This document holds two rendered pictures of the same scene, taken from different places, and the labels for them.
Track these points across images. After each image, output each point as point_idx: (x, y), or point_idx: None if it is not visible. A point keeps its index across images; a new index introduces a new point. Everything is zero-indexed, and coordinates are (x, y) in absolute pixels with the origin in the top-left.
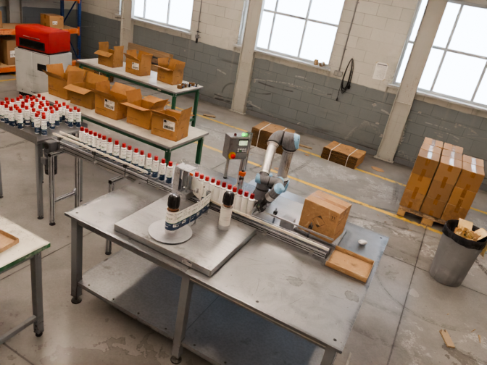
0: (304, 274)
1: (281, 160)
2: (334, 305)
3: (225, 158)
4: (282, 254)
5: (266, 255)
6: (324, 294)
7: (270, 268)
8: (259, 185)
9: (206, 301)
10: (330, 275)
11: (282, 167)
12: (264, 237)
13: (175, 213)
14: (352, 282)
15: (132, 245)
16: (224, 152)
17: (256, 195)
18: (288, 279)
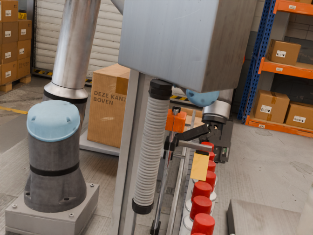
0: (274, 159)
1: (86, 32)
2: (298, 143)
3: (231, 86)
4: (252, 176)
5: (282, 194)
6: (290, 148)
7: (309, 188)
8: (75, 155)
9: None
10: (242, 140)
11: (89, 54)
12: (222, 198)
13: None
14: (235, 129)
15: None
16: (221, 65)
17: (80, 190)
18: (307, 172)
